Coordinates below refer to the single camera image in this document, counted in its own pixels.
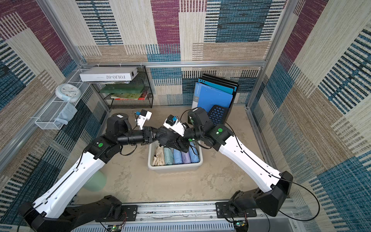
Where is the lavender umbrella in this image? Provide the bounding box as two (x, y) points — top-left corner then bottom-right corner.
(181, 152), (191, 164)

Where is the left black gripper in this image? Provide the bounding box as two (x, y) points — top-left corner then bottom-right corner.
(116, 126), (166, 147)

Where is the black umbrella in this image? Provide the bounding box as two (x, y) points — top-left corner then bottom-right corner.
(156, 127), (185, 149)

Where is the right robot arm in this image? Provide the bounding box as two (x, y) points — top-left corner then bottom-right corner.
(155, 107), (293, 217)

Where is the white plastic storage box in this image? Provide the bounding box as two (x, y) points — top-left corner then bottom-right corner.
(148, 141), (203, 173)

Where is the black wire shelf rack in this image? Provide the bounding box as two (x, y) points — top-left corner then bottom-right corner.
(92, 66), (154, 111)

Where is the white round clock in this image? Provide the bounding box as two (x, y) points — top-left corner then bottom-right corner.
(55, 84), (81, 102)

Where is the green pen cup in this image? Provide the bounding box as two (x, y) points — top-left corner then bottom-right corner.
(83, 171), (107, 192)

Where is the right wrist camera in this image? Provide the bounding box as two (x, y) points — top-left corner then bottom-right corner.
(163, 115), (186, 137)

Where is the black mesh file holder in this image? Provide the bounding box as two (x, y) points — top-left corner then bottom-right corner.
(208, 105), (231, 126)

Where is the grey green umbrella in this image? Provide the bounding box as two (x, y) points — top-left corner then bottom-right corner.
(163, 147), (174, 165)

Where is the light blue umbrella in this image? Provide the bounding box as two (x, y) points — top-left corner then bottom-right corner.
(173, 149), (183, 165)

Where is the beige umbrella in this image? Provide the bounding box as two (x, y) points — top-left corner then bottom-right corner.
(152, 146), (165, 166)

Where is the white folio box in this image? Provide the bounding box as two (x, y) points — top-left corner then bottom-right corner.
(80, 67), (138, 82)

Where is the green book on shelf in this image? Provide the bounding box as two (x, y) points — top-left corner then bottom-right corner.
(99, 84), (145, 94)

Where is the teal file folder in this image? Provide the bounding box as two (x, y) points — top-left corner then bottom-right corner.
(198, 77), (238, 95)

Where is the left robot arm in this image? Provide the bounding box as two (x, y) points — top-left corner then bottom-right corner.
(18, 113), (171, 232)

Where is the light blue cloth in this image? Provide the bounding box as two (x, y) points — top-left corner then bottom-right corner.
(55, 103), (77, 126)

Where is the white wire wall basket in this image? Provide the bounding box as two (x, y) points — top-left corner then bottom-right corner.
(35, 68), (89, 130)

